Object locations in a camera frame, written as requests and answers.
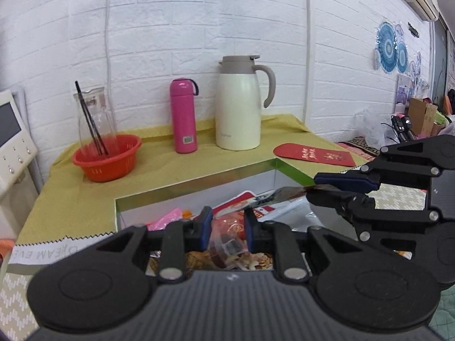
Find pink-topped dried snack bag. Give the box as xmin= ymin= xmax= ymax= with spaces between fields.
xmin=146 ymin=208 xmax=183 ymax=231

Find mixed nuts packet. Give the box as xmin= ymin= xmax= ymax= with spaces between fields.
xmin=186 ymin=212 xmax=273 ymax=273

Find green cardboard box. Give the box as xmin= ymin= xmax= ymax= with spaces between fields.
xmin=114 ymin=157 xmax=360 ymax=242

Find red envelope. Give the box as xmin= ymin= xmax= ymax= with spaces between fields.
xmin=273 ymin=143 xmax=355 ymax=167

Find brown cardboard box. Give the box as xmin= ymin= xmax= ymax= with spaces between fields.
xmin=408 ymin=98 xmax=437 ymax=138

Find red plastic basket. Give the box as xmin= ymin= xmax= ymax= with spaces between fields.
xmin=72 ymin=134 xmax=142 ymax=182

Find cream thermal jug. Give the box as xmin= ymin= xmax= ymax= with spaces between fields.
xmin=215 ymin=55 xmax=276 ymax=151

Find black chopsticks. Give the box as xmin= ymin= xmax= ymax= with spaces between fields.
xmin=75 ymin=81 xmax=109 ymax=156

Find pink thermos bottle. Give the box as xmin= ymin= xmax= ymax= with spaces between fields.
xmin=170 ymin=78 xmax=199 ymax=154

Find yellow-green tablecloth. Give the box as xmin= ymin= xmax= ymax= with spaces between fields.
xmin=15 ymin=113 xmax=374 ymax=246

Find blue paper fan decoration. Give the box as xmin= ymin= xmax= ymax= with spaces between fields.
xmin=375 ymin=22 xmax=398 ymax=73

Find clear glass carafe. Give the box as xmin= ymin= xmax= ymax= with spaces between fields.
xmin=73 ymin=87 xmax=119 ymax=159

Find beige patterned table mat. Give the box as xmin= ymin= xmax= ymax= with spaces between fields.
xmin=1 ymin=232 xmax=111 ymax=340

